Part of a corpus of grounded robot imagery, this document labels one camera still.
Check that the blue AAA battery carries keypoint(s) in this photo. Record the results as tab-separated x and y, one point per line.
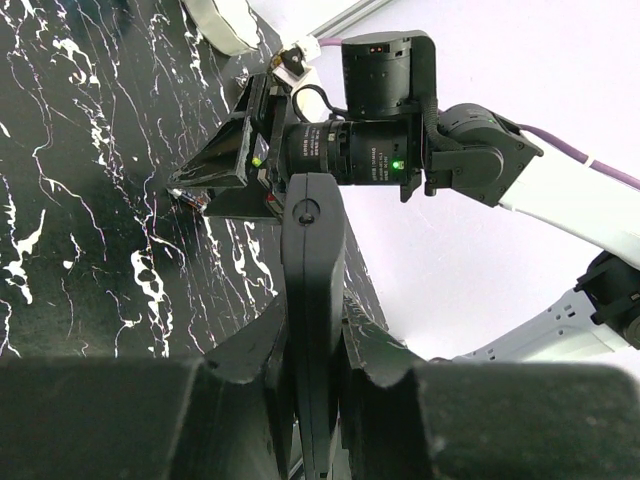
197	202

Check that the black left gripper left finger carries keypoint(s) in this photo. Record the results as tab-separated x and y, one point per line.
224	415

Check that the cream round bowl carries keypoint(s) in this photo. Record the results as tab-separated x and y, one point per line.
309	101

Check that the black remote control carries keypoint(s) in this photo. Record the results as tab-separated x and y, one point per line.
312	253

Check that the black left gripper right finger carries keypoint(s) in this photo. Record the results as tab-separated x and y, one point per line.
405	418

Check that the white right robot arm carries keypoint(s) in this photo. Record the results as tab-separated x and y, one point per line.
391	132

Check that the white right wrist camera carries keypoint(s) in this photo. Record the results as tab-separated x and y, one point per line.
291	67

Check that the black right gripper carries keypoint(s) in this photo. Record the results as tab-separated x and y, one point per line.
223	165

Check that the white scalloped bowl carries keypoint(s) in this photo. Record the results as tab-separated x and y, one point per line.
228	25

